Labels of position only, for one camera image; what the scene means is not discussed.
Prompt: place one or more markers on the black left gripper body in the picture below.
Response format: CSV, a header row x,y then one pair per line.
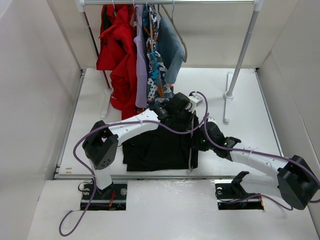
x,y
177,114

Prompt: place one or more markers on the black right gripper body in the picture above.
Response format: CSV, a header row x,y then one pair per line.
x,y
200,141

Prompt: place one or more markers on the black trousers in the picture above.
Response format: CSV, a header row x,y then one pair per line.
x,y
159,149

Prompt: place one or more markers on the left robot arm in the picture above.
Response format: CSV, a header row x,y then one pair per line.
x,y
101,144

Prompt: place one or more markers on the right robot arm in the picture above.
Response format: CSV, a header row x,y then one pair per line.
x,y
288,178

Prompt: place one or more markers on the grey hanger with denim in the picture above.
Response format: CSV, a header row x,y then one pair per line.
x,y
171,19

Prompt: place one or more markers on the colourful patterned shorts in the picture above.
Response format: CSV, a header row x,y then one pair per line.
x,y
157,90

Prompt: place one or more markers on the lilac garment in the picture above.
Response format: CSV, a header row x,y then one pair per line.
x,y
141,63

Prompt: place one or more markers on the blue denim shorts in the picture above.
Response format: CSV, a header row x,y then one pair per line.
x,y
170,49

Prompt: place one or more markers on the white rack left foot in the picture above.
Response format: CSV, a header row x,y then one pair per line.
x,y
106,101

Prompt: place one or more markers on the red jacket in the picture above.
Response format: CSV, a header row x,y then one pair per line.
x,y
118,54

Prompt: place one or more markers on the metal clothes rack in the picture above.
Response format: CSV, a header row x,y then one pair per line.
x,y
257,6

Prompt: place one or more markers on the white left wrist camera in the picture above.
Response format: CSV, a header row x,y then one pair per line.
x,y
195,101

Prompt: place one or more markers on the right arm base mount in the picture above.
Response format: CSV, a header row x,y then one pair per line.
x,y
232,196

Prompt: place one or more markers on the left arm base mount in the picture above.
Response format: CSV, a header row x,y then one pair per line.
x,y
116,200

